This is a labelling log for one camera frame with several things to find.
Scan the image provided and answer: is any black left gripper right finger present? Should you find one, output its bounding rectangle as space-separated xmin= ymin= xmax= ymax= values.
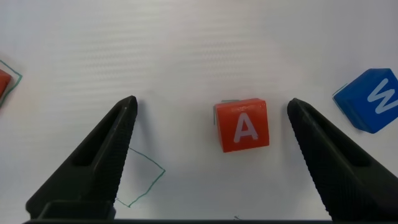
xmin=286 ymin=97 xmax=398 ymax=222

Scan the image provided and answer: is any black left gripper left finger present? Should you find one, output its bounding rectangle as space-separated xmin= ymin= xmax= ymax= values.
xmin=25 ymin=95 xmax=139 ymax=220

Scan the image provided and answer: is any orange letter A block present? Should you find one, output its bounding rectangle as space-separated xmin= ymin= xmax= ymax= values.
xmin=213 ymin=98 xmax=271 ymax=153

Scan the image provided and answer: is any orange letter B block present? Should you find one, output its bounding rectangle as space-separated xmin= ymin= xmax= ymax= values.
xmin=0 ymin=68 xmax=12 ymax=99

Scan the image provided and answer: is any blue letter W block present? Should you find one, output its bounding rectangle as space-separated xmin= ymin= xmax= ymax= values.
xmin=332 ymin=68 xmax=398 ymax=134

